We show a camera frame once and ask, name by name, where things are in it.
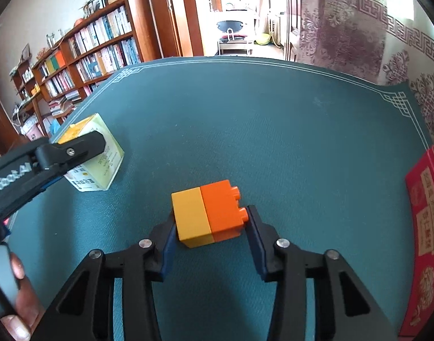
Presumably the white stool with dark bowl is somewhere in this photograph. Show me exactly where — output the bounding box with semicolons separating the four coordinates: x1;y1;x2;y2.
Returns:
216;20;255;55

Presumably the pink red tin box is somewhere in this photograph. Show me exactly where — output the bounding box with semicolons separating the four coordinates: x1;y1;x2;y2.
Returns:
399;145;434;340

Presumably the yellow white carton box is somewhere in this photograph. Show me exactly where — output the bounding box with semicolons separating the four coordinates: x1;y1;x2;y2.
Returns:
57;113;124;192

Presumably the small low wooden shelf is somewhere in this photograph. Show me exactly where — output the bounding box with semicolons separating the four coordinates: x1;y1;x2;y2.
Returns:
10;44;47;136

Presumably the wooden door frame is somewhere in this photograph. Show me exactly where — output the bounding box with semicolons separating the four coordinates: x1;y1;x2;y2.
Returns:
150;0;222;58

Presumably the orange yellow toy brick block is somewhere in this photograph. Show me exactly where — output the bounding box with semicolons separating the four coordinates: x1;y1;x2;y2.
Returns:
171;179;248;249

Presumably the green table mat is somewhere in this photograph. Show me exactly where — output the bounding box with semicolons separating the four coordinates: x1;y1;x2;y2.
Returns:
9;57;432;329

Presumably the person's left hand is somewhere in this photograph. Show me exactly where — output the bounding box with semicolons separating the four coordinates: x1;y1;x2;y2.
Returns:
0;253;45;341

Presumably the patterned white purple curtain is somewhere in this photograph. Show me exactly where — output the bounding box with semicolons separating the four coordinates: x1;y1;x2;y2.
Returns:
298;0;434;143

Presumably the wooden bookshelf with books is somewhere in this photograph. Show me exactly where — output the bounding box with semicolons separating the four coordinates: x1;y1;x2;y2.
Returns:
32;0;161;123

